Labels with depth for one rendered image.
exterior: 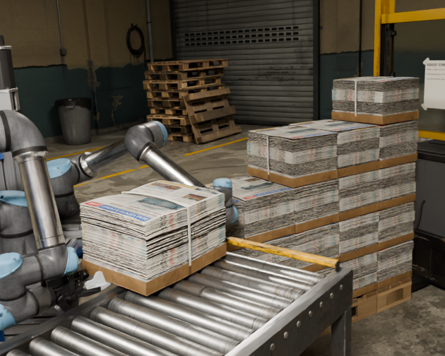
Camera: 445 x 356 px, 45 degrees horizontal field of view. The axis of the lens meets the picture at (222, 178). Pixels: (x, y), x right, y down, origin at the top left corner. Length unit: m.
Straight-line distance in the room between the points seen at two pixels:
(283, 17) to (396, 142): 7.22
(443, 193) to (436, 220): 0.19
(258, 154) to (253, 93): 7.73
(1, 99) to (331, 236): 1.66
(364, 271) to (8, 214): 1.90
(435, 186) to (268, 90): 6.94
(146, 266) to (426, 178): 2.44
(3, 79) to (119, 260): 0.84
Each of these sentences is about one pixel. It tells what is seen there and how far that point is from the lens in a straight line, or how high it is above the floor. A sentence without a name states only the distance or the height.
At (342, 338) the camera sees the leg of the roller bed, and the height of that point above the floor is 0.58.
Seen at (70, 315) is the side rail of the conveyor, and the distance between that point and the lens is 1.56.
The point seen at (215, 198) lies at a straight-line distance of 1.72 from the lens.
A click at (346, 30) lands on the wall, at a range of 9.42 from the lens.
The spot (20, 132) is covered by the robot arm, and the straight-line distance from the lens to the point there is 1.56.
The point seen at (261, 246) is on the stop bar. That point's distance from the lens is 1.86.
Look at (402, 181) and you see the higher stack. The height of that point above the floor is 0.73.
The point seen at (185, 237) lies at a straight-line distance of 1.64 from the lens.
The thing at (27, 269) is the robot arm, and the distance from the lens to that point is 1.53.
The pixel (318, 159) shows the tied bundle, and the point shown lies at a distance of 2.61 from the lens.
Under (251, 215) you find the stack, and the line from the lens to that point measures 2.43.
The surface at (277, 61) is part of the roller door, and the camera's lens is 10.10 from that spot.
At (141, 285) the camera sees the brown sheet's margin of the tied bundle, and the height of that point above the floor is 0.84.
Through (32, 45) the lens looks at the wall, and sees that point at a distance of 9.61.
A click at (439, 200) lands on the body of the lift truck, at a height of 0.50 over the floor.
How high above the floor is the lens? 1.49
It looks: 14 degrees down
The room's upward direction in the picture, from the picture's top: 3 degrees counter-clockwise
